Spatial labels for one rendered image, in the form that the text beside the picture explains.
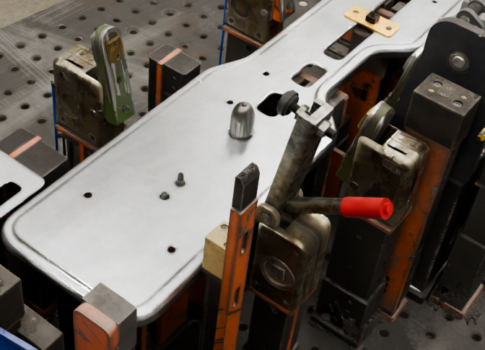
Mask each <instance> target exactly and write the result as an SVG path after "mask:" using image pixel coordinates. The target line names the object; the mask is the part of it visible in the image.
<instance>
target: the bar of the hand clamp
mask: <svg viewBox="0 0 485 350"><path fill-rule="evenodd" d="M299 99H300V98H299V93H297V92H296V91H294V90H293V89H292V90H290V91H287V92H285V93H284V94H283V95H282V97H281V99H280V100H279V101H278V103H277V106H276V109H277V113H278V114H279V115H281V116H285V115H289V114H290V113H291V112H293V113H294V114H295V116H294V119H295V120H296V121H295V124H294V127H293V129H292V132H291V135H290V137H289V140H288V142H287V145H286V148H285V150H284V153H283V155H282V158H281V161H280V163H279V166H278V168H277V171H276V174H275V176H274V179H273V182H272V184H271V187H270V189H269V192H268V195H267V197H266V200H265V202H264V203H268V204H270V205H272V206H273V207H274V208H275V209H276V210H277V211H278V212H279V215H280V216H281V214H282V212H283V210H284V207H285V205H286V202H287V201H288V200H289V199H290V198H291V197H292V196H298V193H299V191H300V188H301V187H302V184H303V182H304V179H305V177H306V174H307V172H308V170H309V168H310V165H311V163H312V161H313V158H314V156H315V153H316V151H317V149H318V146H319V144H320V141H321V139H322V138H323V137H325V136H327V137H328V138H330V139H331V140H332V139H333V138H334V137H335V136H336V134H337V131H336V130H334V129H333V128H331V126H332V125H333V124H332V122H330V121H329V120H330V119H331V116H332V114H333V111H334V108H333V107H332V106H330V105H329V104H328V103H326V102H323V101H322V100H321V99H319V98H318V97H317V98H316V99H315V100H314V101H313V104H312V107H311V109H310V107H308V106H307V105H306V104H304V105H301V106H300V105H298V102H299ZM309 109H310V112H308V111H309Z"/></svg>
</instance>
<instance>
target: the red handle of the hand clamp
mask: <svg viewBox="0 0 485 350"><path fill-rule="evenodd" d="M288 212H289V213H303V214H330V215H343V216H344V217H351V218H365V219H388V218H390V215H391V214H392V213H393V205H392V203H391V201H390V199H389V198H375V197H353V196H346V197H344V198H323V197H302V196H292V197H291V198H290V199H289V200H288V201H287V202H286V205H285V207H284V210H283V212H282V213H288Z"/></svg>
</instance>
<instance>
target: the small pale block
mask: <svg viewBox="0 0 485 350"><path fill-rule="evenodd" d="M228 225H229V223H228V222H226V221H225V220H223V221H222V222H220V223H219V224H218V225H217V226H216V227H215V228H214V229H213V230H212V231H210V233H209V234H208V235H207V236H205V241H204V256H203V263H202V268H201V271H202V272H203V273H205V274H206V280H205V287H204V300H203V308H202V316H201V329H200V336H199V344H198V350H213V348H214V337H215V332H216V324H217V313H218V311H219V309H218V307H219V296H220V289H221V283H222V272H223V266H224V255H225V248H226V242H227V231H228Z"/></svg>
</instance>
